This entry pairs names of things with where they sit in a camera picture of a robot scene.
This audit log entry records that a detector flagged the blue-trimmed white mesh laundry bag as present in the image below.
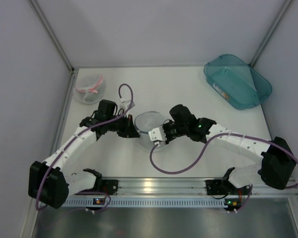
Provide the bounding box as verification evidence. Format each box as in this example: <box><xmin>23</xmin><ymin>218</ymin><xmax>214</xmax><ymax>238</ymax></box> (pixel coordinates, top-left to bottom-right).
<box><xmin>134</xmin><ymin>111</ymin><xmax>168</xmax><ymax>152</ymax></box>

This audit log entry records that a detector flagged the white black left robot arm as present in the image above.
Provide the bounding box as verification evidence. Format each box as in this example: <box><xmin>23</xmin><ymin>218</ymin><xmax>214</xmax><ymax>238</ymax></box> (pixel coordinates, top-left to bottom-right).
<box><xmin>28</xmin><ymin>100</ymin><xmax>140</xmax><ymax>209</ymax></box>

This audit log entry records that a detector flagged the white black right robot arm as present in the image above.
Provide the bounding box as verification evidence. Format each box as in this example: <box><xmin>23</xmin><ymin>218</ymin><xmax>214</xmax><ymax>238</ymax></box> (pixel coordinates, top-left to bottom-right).
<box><xmin>162</xmin><ymin>104</ymin><xmax>297</xmax><ymax>190</ymax></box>

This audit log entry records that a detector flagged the teal plastic tray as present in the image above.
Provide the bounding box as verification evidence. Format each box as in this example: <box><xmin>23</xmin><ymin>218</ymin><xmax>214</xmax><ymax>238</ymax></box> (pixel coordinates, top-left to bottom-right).
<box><xmin>203</xmin><ymin>54</ymin><xmax>272</xmax><ymax>110</ymax></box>

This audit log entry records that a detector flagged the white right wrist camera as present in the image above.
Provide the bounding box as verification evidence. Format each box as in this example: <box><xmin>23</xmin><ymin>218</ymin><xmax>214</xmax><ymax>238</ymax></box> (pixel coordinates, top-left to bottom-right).
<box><xmin>148</xmin><ymin>125</ymin><xmax>167</xmax><ymax>146</ymax></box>

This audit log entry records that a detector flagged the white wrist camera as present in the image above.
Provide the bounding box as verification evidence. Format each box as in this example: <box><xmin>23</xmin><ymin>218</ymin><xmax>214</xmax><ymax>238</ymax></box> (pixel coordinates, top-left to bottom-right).
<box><xmin>118</xmin><ymin>98</ymin><xmax>135</xmax><ymax>114</ymax></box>
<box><xmin>148</xmin><ymin>125</ymin><xmax>167</xmax><ymax>146</ymax></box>

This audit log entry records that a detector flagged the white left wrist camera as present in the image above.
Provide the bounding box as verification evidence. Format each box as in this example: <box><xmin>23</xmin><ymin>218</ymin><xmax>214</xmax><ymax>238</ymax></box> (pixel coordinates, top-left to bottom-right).
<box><xmin>118</xmin><ymin>98</ymin><xmax>135</xmax><ymax>114</ymax></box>

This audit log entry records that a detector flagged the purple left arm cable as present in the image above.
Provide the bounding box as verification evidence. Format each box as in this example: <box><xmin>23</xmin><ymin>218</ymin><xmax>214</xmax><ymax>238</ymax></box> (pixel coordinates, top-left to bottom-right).
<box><xmin>34</xmin><ymin>83</ymin><xmax>135</xmax><ymax>213</ymax></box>

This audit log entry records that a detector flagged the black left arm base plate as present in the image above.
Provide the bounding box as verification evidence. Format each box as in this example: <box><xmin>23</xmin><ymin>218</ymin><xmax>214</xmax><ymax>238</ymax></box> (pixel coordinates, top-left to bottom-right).
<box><xmin>88</xmin><ymin>178</ymin><xmax>119</xmax><ymax>195</ymax></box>

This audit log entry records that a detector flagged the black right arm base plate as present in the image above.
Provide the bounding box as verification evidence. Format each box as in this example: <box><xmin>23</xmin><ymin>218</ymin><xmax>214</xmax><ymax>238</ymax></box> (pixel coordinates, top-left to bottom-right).
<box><xmin>206</xmin><ymin>179</ymin><xmax>250</xmax><ymax>196</ymax></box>

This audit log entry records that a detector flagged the aluminium front rail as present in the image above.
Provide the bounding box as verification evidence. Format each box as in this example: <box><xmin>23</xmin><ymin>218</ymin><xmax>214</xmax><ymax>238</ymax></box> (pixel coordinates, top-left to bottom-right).
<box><xmin>29</xmin><ymin>176</ymin><xmax>298</xmax><ymax>198</ymax></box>

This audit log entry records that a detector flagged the white slotted cable duct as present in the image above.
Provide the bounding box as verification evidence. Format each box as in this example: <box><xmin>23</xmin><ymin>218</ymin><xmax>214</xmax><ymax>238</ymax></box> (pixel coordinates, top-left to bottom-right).
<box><xmin>63</xmin><ymin>197</ymin><xmax>238</xmax><ymax>208</ymax></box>

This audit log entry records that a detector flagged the left aluminium corner post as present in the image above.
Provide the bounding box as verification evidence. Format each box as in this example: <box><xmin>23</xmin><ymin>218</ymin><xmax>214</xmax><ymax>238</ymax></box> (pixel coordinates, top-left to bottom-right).
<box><xmin>28</xmin><ymin>0</ymin><xmax>74</xmax><ymax>72</ymax></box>

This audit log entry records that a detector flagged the aluminium corner post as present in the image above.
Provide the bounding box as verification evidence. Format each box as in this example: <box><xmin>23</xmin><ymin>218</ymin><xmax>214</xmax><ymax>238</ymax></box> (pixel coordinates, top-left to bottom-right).
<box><xmin>28</xmin><ymin>0</ymin><xmax>74</xmax><ymax>72</ymax></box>
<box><xmin>249</xmin><ymin>0</ymin><xmax>295</xmax><ymax>67</ymax></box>

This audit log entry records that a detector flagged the right aluminium corner post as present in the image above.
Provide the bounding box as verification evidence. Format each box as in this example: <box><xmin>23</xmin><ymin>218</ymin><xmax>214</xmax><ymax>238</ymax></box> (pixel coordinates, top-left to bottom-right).
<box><xmin>249</xmin><ymin>0</ymin><xmax>295</xmax><ymax>67</ymax></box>

